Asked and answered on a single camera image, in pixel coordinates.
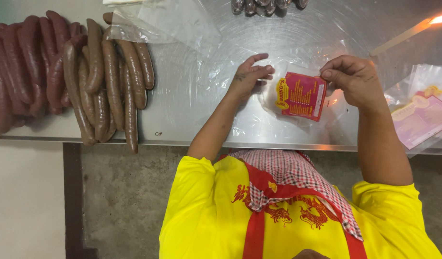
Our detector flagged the packed dark sausages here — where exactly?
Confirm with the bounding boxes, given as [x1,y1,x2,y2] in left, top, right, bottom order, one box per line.
[231,0,310,17]

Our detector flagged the clear bag with red label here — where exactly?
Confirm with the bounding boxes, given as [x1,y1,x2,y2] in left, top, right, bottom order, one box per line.
[260,59,351,127]

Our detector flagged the dark table leg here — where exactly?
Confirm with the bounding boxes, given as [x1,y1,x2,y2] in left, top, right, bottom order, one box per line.
[63,143,98,259]

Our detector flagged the pile of reddish sausages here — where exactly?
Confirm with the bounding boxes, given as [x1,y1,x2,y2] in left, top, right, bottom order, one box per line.
[0,10,88,136]

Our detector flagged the person's left hand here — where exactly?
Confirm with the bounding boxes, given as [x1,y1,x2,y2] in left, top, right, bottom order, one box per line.
[228,53,275,103]

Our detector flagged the wooden stick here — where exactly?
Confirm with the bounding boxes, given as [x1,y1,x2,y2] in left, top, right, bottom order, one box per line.
[370,17,433,57]

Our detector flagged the white paper sheet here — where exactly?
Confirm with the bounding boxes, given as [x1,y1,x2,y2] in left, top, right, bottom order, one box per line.
[102,0,144,6]

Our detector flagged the red checked cloth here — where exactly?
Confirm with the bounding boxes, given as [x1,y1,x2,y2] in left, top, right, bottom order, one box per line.
[228,149,364,241]

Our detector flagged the stack of pink labelled bags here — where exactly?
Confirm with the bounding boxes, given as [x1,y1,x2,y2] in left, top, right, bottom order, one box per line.
[384,64,442,158]

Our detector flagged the yellow printed shirt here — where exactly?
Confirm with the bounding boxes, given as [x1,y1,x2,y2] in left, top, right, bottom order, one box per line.
[159,155,442,259]

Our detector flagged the red apron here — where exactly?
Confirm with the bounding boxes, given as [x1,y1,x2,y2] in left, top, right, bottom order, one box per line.
[217,149,368,259]

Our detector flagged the clear plastic bag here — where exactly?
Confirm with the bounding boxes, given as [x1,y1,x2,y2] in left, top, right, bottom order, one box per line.
[110,0,222,55]

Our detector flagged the person's right hand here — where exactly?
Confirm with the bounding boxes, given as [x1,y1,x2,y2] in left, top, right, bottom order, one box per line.
[320,55,386,113]

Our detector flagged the pile of brown sausages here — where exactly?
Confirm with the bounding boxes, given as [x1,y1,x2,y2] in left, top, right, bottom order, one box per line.
[63,12,155,154]

